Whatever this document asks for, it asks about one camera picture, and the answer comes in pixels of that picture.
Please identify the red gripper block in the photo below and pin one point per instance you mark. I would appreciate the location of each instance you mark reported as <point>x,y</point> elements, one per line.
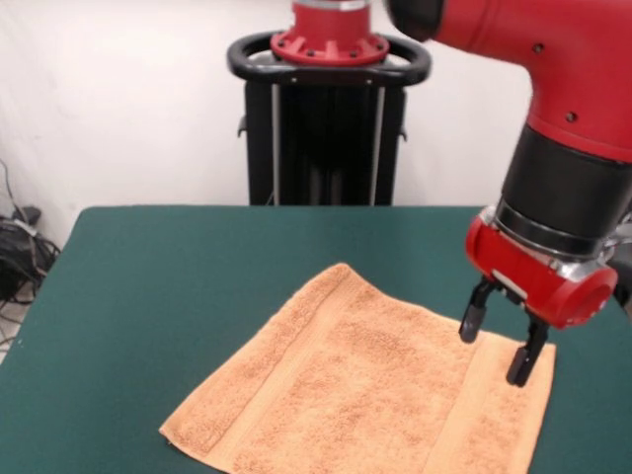
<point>538,281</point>

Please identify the orange terry towel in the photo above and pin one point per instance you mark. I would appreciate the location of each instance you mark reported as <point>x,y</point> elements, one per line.
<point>370,385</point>

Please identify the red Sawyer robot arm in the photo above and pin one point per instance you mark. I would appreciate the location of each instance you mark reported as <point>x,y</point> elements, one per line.
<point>543,99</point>

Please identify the dark green table cloth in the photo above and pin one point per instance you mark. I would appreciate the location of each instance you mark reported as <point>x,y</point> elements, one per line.
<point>123,296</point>

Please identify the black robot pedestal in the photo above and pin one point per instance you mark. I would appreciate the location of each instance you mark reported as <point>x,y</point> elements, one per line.
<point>326,138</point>

